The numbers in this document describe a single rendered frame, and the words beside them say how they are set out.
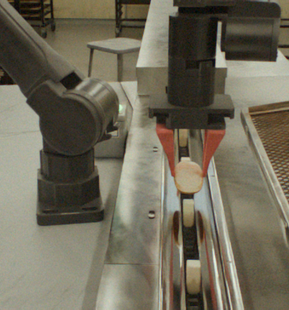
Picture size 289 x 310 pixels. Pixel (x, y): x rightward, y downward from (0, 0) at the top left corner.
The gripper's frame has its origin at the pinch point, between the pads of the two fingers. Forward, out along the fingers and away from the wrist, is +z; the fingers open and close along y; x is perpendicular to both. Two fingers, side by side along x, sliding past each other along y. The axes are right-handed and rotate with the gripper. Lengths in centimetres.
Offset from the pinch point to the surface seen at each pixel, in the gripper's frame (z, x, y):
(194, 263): 1.7, -19.8, 0.0
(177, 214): 3.7, -5.3, -1.4
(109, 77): 89, 413, -52
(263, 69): 7, 88, 23
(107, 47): 44, 306, -42
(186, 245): 4.8, -11.0, -0.4
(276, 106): -1.4, 23.8, 14.8
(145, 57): -3, 54, -8
